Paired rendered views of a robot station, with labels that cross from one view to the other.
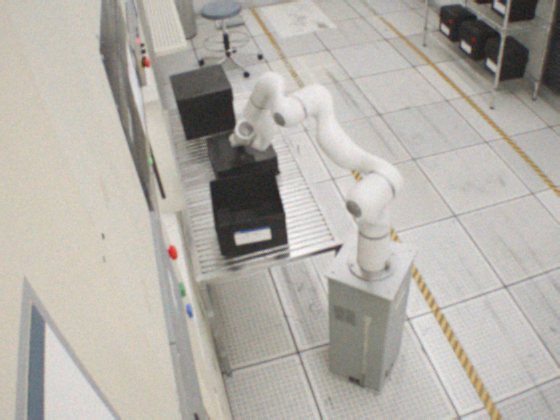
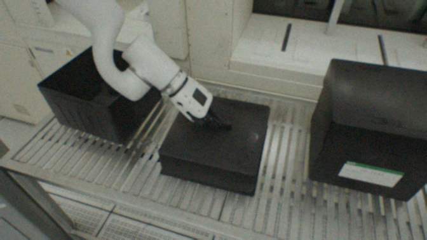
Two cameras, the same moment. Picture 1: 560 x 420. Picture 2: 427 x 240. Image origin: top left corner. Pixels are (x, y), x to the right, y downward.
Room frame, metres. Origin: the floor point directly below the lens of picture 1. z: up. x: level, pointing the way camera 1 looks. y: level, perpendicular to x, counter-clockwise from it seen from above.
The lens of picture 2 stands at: (2.30, -0.35, 1.47)
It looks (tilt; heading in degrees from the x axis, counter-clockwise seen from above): 46 degrees down; 118
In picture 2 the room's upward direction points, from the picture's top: straight up
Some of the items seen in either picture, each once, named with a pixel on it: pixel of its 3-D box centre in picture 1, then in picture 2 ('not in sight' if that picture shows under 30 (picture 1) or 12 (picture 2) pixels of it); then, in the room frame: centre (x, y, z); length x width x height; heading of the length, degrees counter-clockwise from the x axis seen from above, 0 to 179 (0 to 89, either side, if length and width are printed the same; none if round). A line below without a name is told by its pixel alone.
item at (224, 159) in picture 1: (241, 152); (218, 134); (2.05, 0.15, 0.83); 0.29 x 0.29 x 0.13; 12
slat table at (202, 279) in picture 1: (246, 221); (218, 196); (2.04, 0.18, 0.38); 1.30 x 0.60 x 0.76; 11
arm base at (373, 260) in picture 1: (373, 245); not in sight; (1.34, -0.33, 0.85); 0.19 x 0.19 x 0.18
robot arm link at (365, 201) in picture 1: (369, 208); not in sight; (1.32, -0.30, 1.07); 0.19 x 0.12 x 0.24; 130
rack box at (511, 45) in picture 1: (505, 57); not in sight; (3.64, -1.95, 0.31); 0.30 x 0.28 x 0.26; 9
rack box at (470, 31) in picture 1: (478, 39); not in sight; (3.99, -1.85, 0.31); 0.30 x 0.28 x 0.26; 11
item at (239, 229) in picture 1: (248, 212); (107, 91); (1.61, 0.13, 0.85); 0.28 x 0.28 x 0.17; 6
